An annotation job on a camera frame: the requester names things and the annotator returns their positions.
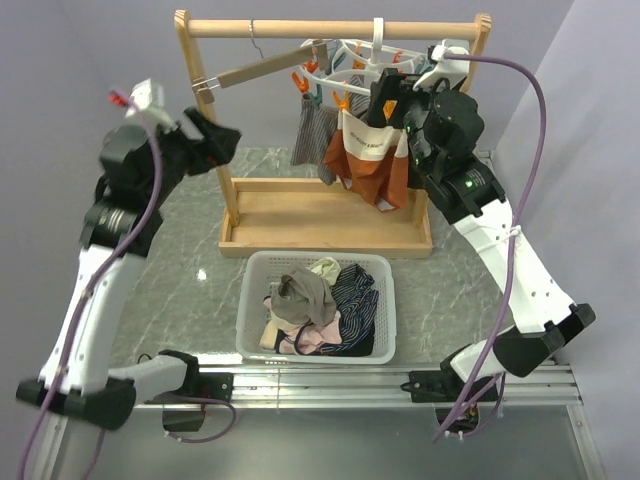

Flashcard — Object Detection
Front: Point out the wooden clip hanger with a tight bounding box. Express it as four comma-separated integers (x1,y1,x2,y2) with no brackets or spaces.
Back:
183,20,337,104

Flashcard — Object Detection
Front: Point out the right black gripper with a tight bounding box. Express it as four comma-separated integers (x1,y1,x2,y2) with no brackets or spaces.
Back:
365,68,451,175

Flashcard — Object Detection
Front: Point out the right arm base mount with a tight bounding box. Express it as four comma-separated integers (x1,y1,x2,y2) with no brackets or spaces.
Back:
399,368,501,434

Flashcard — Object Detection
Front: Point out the wooden clothes rack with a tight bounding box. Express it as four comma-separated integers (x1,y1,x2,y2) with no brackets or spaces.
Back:
174,10,492,258

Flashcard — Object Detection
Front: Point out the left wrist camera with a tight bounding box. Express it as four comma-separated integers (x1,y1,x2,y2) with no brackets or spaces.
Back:
109,78,176,131

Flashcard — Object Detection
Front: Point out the pink underwear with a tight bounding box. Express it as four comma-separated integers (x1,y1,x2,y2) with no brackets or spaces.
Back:
259,296,342,355

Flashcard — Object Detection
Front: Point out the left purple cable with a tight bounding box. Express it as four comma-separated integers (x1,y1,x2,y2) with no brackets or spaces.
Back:
17,89,238,480

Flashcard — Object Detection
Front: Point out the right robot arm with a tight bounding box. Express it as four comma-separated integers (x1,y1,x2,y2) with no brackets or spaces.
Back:
367,68,596,400

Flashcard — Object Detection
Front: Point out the white plastic laundry basket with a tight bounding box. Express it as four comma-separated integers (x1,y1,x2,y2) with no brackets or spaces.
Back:
236,251,397,365

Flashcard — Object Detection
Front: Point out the pale yellow underwear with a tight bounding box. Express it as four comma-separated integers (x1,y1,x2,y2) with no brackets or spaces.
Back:
307,256,342,286

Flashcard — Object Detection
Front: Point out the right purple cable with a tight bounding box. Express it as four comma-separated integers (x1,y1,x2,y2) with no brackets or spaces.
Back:
432,53,546,445

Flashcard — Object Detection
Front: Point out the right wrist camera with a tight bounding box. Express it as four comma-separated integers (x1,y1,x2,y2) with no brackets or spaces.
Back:
413,40,470,91

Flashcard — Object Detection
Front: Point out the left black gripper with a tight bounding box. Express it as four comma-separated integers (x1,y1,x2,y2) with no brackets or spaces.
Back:
147,105,243,203

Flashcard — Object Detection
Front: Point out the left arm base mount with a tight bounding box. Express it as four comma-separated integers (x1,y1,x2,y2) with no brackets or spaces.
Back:
145,372,237,437

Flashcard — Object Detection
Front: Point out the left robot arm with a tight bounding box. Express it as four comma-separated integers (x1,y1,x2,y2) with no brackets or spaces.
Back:
16,107,241,431

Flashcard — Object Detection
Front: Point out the aluminium rail frame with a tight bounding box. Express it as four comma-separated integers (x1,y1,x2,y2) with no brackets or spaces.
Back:
29,149,606,480

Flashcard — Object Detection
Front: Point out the olive green underwear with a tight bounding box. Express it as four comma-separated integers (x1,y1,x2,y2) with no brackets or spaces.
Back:
407,140,424,190

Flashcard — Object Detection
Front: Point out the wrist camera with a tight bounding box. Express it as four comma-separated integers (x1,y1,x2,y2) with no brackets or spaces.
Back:
109,78,176,131
413,40,470,91

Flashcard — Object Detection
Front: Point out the orange white underwear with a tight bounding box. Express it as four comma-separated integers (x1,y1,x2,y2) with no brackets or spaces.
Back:
324,110,410,212

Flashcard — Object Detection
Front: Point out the dark striped underwear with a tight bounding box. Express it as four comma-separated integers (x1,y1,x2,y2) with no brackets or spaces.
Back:
320,264,379,357

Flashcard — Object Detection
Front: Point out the beige underwear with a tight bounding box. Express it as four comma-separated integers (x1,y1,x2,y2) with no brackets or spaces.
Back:
271,266,337,326

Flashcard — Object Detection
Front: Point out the purple cable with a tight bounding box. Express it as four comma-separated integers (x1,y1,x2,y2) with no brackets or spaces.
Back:
17,89,238,480
432,53,546,445

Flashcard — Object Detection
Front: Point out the grey striped underwear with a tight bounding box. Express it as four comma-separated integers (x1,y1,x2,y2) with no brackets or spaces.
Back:
290,73,339,185

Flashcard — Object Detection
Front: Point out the white round clip hanger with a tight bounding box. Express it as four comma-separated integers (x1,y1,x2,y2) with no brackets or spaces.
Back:
291,17,427,109

